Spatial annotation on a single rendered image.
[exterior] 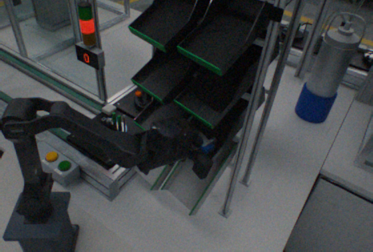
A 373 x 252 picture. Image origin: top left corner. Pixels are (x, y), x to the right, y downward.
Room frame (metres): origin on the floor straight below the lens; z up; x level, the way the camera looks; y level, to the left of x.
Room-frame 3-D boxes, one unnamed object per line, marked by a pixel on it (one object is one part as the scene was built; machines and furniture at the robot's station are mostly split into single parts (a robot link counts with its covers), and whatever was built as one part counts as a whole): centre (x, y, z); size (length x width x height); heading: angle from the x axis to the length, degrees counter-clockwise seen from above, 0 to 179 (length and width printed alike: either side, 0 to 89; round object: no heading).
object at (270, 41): (0.82, -0.10, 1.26); 0.36 x 0.21 x 0.80; 58
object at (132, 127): (0.91, 0.27, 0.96); 0.24 x 0.24 x 0.02; 58
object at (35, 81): (1.09, 0.51, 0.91); 0.84 x 0.28 x 0.10; 58
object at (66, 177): (0.78, 0.46, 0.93); 0.21 x 0.07 x 0.06; 58
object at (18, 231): (0.49, 0.38, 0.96); 0.15 x 0.15 x 0.20; 5
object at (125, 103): (1.13, 0.13, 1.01); 0.24 x 0.24 x 0.13; 58
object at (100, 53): (1.11, 0.37, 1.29); 0.12 x 0.05 x 0.25; 58
